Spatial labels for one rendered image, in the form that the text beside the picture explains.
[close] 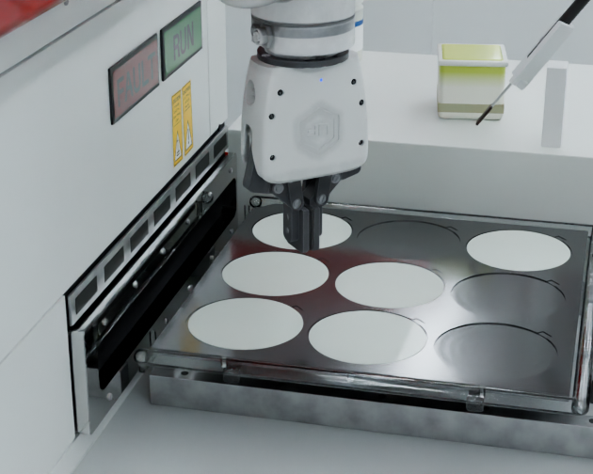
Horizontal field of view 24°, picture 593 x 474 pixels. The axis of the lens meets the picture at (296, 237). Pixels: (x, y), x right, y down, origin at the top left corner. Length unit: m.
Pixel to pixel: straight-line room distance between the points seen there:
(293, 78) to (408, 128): 0.40
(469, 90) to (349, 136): 0.38
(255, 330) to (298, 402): 0.07
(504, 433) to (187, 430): 0.27
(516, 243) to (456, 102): 0.21
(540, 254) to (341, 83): 0.32
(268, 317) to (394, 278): 0.14
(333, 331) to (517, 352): 0.16
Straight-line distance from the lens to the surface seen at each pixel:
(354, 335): 1.17
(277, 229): 1.38
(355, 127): 1.14
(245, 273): 1.28
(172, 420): 1.20
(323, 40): 1.08
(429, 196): 1.45
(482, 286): 1.27
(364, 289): 1.25
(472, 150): 1.42
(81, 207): 1.09
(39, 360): 1.05
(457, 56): 1.50
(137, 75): 1.19
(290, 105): 1.10
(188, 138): 1.34
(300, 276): 1.27
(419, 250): 1.34
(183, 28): 1.30
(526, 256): 1.34
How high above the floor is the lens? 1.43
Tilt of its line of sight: 23 degrees down
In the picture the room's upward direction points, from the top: straight up
